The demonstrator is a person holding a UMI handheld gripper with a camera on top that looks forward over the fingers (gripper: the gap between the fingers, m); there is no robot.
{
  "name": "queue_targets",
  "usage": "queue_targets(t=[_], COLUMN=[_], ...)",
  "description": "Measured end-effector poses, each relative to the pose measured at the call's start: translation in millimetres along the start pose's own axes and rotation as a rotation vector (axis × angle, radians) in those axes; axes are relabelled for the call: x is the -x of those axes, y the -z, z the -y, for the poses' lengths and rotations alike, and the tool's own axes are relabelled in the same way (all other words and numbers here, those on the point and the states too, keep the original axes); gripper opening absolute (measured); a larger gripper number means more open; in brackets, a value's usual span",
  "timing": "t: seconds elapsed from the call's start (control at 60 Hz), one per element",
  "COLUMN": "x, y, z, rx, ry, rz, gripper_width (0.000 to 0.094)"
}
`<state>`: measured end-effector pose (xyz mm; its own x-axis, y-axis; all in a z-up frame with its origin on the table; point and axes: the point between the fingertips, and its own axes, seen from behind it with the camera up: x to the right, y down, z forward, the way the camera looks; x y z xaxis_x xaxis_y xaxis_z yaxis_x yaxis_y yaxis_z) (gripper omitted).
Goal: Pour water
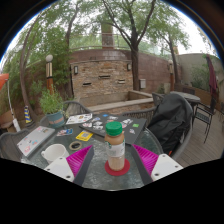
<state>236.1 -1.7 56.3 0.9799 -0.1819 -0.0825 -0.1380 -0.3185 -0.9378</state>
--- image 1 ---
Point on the grey wall utility box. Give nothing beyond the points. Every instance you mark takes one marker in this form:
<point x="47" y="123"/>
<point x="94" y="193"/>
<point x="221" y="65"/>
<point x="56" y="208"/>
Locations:
<point x="142" y="83"/>

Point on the brown tape roll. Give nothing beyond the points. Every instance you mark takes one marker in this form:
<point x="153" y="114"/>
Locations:
<point x="71" y="145"/>

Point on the black laptop with stickers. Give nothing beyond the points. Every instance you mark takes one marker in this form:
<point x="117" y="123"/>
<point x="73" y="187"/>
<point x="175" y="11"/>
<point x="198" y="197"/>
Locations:
<point x="133" y="131"/>

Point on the small colourful sticker card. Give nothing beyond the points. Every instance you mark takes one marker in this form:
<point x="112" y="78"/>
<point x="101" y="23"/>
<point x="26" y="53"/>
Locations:
<point x="65" y="132"/>

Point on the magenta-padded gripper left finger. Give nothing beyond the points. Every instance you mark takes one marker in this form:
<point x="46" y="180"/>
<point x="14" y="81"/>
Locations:
<point x="60" y="168"/>

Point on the green-capped coffee drink bottle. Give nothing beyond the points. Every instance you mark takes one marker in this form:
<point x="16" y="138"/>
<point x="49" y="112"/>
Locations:
<point x="115" y="150"/>

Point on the wall lantern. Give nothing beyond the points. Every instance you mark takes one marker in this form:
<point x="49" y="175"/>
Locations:
<point x="129" y="66"/>
<point x="76" y="69"/>

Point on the dark-trunked forked tree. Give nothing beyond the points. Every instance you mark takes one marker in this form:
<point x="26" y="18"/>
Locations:
<point x="135" y="73"/>

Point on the black jacket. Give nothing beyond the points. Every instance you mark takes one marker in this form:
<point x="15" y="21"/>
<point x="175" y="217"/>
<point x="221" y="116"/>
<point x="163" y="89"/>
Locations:
<point x="170" y="120"/>

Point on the flat round red coaster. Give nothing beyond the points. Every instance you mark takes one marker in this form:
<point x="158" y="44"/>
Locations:
<point x="116" y="173"/>

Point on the leaning slender tree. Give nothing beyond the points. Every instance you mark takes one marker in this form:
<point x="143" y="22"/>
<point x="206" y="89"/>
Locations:
<point x="23" y="86"/>

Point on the round glass patio table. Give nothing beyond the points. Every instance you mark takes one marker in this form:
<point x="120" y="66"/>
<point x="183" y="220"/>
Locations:
<point x="191" y="96"/>

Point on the white umbrella pole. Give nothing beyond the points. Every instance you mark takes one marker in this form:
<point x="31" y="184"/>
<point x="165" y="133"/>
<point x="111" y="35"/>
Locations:
<point x="13" y="115"/>

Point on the black metal patio chair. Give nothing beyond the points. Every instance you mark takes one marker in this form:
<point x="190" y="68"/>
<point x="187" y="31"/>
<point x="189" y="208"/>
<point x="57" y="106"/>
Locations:
<point x="203" y="116"/>

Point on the white ceramic mug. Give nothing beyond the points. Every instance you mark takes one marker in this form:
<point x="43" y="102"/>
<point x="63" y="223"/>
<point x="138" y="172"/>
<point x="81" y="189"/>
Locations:
<point x="53" y="152"/>

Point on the closed maroon patio umbrella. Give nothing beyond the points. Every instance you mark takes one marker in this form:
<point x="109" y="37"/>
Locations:
<point x="212" y="80"/>

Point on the globe-topped lamp post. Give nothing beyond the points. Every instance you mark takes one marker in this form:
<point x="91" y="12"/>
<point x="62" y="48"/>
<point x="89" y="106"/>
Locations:
<point x="49" y="75"/>

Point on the orange patio umbrella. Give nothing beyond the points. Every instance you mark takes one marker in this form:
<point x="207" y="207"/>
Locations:
<point x="3" y="80"/>

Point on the yellow square card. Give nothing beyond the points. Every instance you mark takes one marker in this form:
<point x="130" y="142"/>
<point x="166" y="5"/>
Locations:
<point x="84" y="135"/>

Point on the green plant in teal pot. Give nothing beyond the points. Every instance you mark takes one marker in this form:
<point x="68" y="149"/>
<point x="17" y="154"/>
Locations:
<point x="51" y="103"/>

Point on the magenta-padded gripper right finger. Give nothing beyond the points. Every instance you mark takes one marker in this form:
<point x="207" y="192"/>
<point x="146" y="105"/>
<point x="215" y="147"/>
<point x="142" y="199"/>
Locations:
<point x="165" y="166"/>

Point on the silver laptop with stickers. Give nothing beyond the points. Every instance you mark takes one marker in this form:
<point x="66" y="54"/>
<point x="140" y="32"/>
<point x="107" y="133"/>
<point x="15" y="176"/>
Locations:
<point x="35" y="140"/>

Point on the yellow and blue striped cone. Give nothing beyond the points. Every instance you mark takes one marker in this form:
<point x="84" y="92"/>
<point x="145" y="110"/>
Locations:
<point x="28" y="115"/>

